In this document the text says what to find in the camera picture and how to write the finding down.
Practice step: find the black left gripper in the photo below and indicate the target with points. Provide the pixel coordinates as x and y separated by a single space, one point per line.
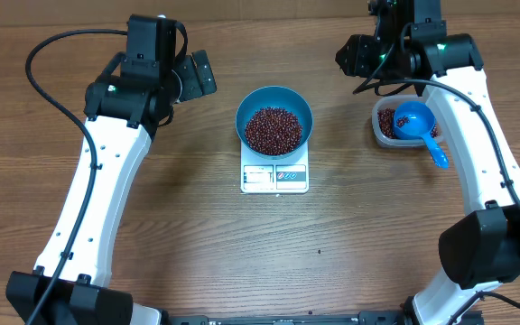
192 89

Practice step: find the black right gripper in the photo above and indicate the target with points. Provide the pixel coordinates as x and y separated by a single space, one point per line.
358 51

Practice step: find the blue plastic measuring scoop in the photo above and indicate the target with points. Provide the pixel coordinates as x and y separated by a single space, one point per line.
420 127

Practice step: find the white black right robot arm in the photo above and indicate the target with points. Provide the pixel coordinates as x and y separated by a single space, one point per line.
412 51

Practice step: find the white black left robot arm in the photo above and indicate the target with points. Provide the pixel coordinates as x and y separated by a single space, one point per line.
132 97

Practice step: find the red beans in scoop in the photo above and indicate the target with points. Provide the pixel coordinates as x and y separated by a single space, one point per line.
401 121

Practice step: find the blue metal bowl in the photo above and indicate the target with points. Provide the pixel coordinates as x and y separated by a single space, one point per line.
274 96

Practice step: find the red beans in bowl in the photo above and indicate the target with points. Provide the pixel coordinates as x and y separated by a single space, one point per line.
273 131

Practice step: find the white kitchen scale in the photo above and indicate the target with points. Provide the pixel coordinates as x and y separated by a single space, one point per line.
289 174

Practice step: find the clear plastic container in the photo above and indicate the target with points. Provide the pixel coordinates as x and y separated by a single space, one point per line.
393 102

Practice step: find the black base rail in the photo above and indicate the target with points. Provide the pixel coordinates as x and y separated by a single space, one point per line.
362 318

